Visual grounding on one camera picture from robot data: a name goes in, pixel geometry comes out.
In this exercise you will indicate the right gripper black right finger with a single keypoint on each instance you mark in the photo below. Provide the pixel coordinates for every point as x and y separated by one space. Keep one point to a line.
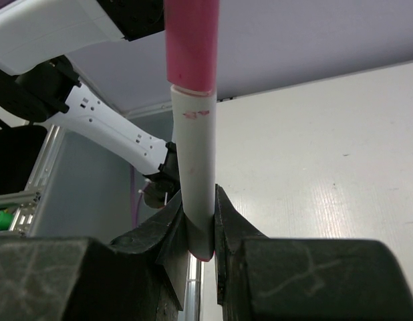
269 278

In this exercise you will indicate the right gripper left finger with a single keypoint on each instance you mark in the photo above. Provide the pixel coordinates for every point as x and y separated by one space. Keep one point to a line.
140 275

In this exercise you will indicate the white thin pen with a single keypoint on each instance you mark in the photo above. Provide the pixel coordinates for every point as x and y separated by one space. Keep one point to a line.
194 118

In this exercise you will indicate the pink pen cap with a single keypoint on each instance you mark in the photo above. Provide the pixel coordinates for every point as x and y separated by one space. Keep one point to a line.
191 35

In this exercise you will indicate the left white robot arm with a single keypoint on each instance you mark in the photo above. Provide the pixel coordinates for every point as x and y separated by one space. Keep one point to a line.
38 82

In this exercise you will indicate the green plastic object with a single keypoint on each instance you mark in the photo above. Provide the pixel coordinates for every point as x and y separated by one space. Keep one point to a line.
6 219

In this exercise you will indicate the aluminium rail frame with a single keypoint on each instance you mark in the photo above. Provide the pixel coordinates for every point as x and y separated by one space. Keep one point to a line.
57 184

